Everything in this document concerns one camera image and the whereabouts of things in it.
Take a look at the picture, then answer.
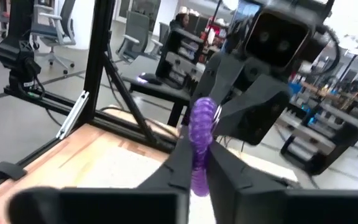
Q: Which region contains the black mount post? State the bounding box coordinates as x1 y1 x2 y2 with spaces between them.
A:
0 0 45 100

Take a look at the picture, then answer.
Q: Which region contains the white perforated metal shelf riser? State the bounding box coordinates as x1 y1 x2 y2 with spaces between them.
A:
76 146 298 224

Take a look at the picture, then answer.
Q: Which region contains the silver metal bracket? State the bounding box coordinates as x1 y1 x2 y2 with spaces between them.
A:
56 90 90 141

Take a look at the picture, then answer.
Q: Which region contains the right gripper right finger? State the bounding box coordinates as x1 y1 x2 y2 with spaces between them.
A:
206 141 291 224

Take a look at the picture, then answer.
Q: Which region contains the black desk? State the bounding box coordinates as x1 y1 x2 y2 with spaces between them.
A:
121 74 192 127

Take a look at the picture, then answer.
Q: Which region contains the grey office chair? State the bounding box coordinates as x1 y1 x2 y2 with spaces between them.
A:
116 11 165 65

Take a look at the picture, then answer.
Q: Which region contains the black aluminium table frame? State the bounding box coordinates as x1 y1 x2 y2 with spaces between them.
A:
0 0 180 198

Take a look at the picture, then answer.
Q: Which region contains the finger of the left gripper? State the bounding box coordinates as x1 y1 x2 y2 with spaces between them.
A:
191 51 245 108
214 81 291 147

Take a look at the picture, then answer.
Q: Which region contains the purple spiral coil keychain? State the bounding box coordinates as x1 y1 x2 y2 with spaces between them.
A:
187 96 223 197

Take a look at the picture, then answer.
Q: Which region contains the monitor with blue screen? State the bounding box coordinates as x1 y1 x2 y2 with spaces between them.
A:
155 28 205 91

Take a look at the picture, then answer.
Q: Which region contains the black table clamp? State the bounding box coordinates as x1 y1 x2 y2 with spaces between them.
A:
0 161 27 182

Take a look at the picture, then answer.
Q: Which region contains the white frame office chair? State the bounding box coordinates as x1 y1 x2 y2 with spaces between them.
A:
31 0 77 75

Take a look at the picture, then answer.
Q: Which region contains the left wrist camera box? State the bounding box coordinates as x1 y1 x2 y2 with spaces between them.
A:
244 8 311 70

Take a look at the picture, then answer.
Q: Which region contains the person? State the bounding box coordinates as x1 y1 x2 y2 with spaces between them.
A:
169 12 190 32

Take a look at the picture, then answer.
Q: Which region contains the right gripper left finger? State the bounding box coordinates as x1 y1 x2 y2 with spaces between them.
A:
138 133 195 192

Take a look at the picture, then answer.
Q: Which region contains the black grey equipment cart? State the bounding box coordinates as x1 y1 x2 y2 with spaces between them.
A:
280 102 358 175

